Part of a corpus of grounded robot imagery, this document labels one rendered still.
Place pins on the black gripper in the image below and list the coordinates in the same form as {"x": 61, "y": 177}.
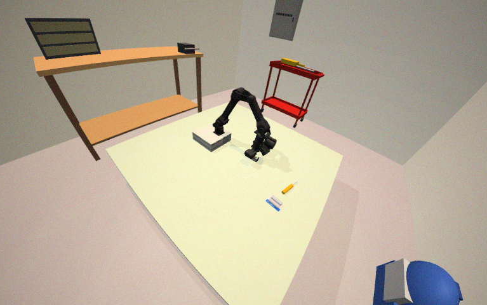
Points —
{"x": 253, "y": 152}

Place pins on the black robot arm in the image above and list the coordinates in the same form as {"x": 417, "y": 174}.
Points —
{"x": 263, "y": 125}

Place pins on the yellow screwdriver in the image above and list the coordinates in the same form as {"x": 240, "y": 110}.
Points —
{"x": 287, "y": 189}

